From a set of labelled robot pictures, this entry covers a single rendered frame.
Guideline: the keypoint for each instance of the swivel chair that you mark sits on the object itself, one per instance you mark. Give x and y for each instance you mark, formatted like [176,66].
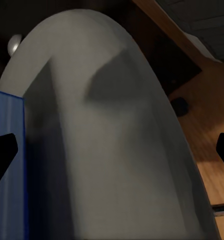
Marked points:
[106,156]

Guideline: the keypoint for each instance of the folder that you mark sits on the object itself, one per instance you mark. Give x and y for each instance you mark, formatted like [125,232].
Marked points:
[14,217]

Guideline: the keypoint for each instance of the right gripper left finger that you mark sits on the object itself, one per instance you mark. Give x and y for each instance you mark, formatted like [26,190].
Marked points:
[8,150]

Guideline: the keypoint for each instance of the cabinet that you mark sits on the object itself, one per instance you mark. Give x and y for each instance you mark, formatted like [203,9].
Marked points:
[150,27]

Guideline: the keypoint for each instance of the desktop computer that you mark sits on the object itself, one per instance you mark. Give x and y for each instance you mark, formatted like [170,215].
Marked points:
[201,21]

